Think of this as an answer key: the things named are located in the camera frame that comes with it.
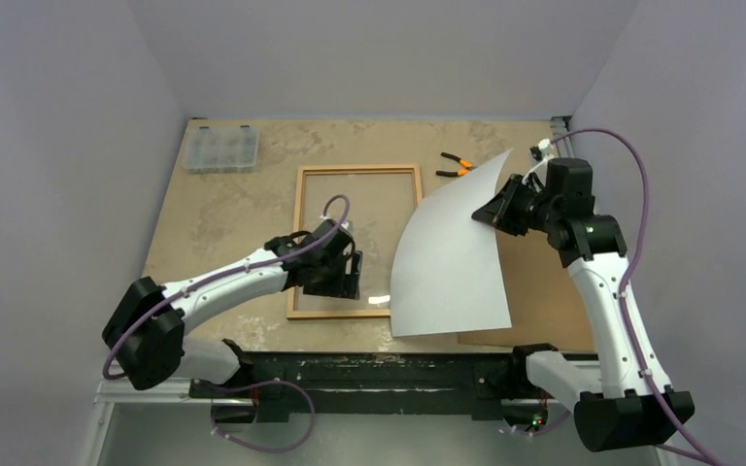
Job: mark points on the brown backing board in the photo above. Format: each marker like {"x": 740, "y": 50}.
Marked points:
{"x": 544, "y": 304}

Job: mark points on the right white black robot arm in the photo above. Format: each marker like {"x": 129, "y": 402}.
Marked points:
{"x": 630, "y": 402}

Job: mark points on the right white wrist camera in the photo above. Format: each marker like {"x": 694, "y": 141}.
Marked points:
{"x": 542, "y": 153}

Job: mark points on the clear plastic organizer box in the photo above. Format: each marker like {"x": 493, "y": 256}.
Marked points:
{"x": 210, "y": 150}

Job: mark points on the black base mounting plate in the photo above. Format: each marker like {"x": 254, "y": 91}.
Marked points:
{"x": 481, "y": 385}

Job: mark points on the clear glass pane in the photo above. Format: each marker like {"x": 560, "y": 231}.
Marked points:
{"x": 382, "y": 200}

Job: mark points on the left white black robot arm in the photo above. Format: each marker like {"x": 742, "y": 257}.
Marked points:
{"x": 148, "y": 332}

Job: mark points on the landscape photo print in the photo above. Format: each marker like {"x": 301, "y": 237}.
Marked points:
{"x": 446, "y": 275}

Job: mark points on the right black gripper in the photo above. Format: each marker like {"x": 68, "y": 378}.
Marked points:
{"x": 507, "y": 205}

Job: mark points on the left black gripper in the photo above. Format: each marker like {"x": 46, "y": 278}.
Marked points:
{"x": 345, "y": 286}

